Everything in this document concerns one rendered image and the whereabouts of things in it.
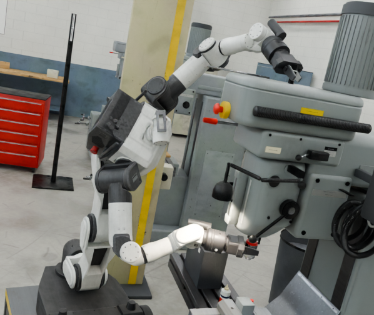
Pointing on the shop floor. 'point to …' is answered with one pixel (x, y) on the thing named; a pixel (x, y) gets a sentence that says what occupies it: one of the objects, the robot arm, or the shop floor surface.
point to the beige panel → (145, 219)
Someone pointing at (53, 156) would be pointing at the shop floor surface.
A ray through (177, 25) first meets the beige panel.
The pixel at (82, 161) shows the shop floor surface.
